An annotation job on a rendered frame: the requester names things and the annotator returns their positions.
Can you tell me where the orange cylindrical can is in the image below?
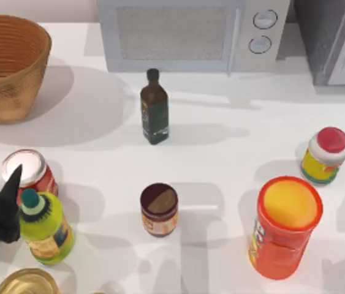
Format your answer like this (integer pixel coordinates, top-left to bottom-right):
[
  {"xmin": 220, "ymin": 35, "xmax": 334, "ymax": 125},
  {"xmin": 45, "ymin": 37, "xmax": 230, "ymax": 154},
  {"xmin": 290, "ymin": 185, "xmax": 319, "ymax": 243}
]
[{"xmin": 248, "ymin": 176, "xmax": 324, "ymax": 281}]

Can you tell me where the dark brown jar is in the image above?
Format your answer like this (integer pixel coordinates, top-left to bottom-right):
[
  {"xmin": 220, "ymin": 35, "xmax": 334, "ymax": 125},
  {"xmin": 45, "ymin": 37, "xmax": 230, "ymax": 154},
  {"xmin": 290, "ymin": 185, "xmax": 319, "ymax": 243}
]
[{"xmin": 140, "ymin": 183, "xmax": 179, "ymax": 238}]

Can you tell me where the microwave door handle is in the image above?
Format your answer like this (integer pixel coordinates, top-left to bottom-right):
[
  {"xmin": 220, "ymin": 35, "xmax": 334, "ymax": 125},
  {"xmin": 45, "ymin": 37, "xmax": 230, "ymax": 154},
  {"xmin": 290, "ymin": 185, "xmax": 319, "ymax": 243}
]
[{"xmin": 226, "ymin": 7, "xmax": 241, "ymax": 77}]

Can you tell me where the dark green glass bottle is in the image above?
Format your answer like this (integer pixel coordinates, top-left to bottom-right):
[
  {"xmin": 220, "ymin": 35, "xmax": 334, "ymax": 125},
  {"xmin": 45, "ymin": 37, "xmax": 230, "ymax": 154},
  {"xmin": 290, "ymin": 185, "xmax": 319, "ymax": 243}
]
[{"xmin": 140, "ymin": 68, "xmax": 170, "ymax": 145}]

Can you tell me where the woven brown basket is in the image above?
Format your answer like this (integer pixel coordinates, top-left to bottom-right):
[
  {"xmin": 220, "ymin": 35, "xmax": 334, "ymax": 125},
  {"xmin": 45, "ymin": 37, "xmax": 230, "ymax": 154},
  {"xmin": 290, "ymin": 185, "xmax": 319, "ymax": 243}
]
[{"xmin": 0, "ymin": 14, "xmax": 52, "ymax": 124}]

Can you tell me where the microwave knob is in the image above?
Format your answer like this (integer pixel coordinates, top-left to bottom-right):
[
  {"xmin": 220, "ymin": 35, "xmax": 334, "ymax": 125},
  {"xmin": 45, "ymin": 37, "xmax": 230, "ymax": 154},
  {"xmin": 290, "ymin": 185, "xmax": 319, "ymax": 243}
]
[
  {"xmin": 248, "ymin": 34, "xmax": 273, "ymax": 55},
  {"xmin": 252, "ymin": 9, "xmax": 278, "ymax": 29}
]

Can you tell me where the yellow bottle with red cap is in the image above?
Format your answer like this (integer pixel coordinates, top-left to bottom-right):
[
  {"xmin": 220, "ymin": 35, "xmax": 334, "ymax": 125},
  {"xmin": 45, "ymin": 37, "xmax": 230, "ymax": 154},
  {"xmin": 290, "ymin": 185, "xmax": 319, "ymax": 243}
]
[{"xmin": 300, "ymin": 126, "xmax": 345, "ymax": 184}]

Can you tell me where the grey cabinet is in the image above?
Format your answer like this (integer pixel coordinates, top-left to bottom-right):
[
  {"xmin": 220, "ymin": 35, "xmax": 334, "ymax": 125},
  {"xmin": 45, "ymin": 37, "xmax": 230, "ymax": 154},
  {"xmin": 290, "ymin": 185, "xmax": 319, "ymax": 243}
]
[{"xmin": 294, "ymin": 0, "xmax": 345, "ymax": 87}]

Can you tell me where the lime green bottle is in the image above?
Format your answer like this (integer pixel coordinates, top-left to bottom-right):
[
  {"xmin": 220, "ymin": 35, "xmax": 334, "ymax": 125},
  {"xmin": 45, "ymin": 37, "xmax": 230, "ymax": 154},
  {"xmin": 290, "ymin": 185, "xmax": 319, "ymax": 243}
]
[{"xmin": 18, "ymin": 189, "xmax": 75, "ymax": 266}]

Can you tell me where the red and white can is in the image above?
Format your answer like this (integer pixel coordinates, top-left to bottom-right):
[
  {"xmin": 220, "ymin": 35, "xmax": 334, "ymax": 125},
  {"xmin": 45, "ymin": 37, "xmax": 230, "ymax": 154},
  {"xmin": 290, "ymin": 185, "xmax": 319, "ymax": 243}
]
[{"xmin": 1, "ymin": 149, "xmax": 59, "ymax": 200}]

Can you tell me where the pale microwave oven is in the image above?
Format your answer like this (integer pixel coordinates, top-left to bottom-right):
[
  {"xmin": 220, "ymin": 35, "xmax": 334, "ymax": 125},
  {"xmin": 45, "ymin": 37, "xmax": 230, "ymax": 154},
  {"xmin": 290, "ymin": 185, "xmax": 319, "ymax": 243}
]
[{"xmin": 96, "ymin": 0, "xmax": 292, "ymax": 74}]

